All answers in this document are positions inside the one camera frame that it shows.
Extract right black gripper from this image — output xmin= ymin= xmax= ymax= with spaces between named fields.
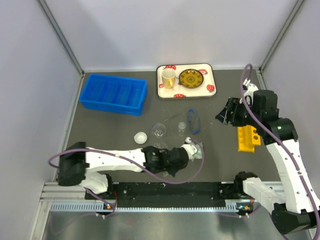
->
xmin=214 ymin=96 xmax=261 ymax=127

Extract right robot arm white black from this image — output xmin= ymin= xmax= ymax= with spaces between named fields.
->
xmin=215 ymin=90 xmax=320 ymax=240

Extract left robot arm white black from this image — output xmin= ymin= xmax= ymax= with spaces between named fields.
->
xmin=57 ymin=142 xmax=197 ymax=199

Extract clear glass beaker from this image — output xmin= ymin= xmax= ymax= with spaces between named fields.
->
xmin=153 ymin=142 xmax=168 ymax=150

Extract plastic bag with gloves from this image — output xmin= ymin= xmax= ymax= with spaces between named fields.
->
xmin=193 ymin=142 xmax=203 ymax=160

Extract yellow test tube rack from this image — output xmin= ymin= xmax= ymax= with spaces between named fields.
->
xmin=237 ymin=125 xmax=261 ymax=153

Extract round glass flask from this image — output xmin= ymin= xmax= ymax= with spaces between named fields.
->
xmin=151 ymin=123 xmax=167 ymax=139

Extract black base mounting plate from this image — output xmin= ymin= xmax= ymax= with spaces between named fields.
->
xmin=99 ymin=182 xmax=252 ymax=208

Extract small glass beaker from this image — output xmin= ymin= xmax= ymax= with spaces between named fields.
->
xmin=177 ymin=121 xmax=187 ymax=137

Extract strawberry pattern white tray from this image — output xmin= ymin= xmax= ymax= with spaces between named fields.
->
xmin=156 ymin=63 xmax=217 ymax=100

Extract white round dish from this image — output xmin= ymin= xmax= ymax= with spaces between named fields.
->
xmin=133 ymin=131 xmax=148 ymax=145

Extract yellow black patterned plate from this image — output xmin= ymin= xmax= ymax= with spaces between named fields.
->
xmin=178 ymin=68 xmax=204 ymax=89

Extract yellow ceramic mug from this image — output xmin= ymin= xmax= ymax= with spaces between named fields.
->
xmin=161 ymin=68 xmax=176 ymax=89

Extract blue plastic compartment bin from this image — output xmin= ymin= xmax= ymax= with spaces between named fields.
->
xmin=79 ymin=73 xmax=148 ymax=116

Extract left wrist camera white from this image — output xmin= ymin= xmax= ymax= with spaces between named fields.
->
xmin=180 ymin=137 xmax=198 ymax=162

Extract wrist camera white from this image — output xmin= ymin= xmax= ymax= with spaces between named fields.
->
xmin=180 ymin=137 xmax=198 ymax=162
xmin=242 ymin=78 xmax=259 ymax=105

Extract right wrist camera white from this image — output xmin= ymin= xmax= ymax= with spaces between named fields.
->
xmin=242 ymin=78 xmax=259 ymax=105

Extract blue frame safety goggles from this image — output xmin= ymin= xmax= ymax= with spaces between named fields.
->
xmin=187 ymin=108 xmax=201 ymax=135

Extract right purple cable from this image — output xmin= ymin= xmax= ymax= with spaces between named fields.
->
xmin=239 ymin=63 xmax=320 ymax=240

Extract purple cable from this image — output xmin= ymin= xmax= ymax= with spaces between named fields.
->
xmin=47 ymin=137 xmax=205 ymax=218
xmin=239 ymin=63 xmax=320 ymax=240

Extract grey slotted cable duct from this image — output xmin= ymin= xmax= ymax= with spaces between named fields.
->
xmin=49 ymin=201 xmax=241 ymax=213

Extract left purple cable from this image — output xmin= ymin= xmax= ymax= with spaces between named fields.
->
xmin=47 ymin=137 xmax=205 ymax=218

